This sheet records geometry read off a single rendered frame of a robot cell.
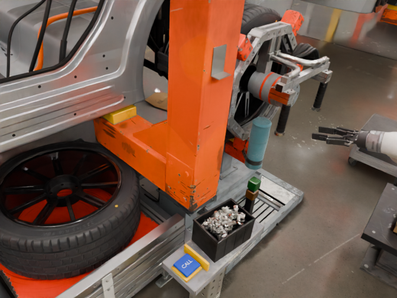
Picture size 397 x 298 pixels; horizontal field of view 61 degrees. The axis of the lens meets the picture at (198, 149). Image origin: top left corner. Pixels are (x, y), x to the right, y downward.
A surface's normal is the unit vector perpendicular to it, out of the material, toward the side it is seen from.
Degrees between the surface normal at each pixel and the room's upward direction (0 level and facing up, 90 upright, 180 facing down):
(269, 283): 0
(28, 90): 90
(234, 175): 0
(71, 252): 90
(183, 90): 90
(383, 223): 0
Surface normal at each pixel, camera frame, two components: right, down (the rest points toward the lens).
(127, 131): 0.07, -0.81
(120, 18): 0.73, 0.44
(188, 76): -0.68, 0.38
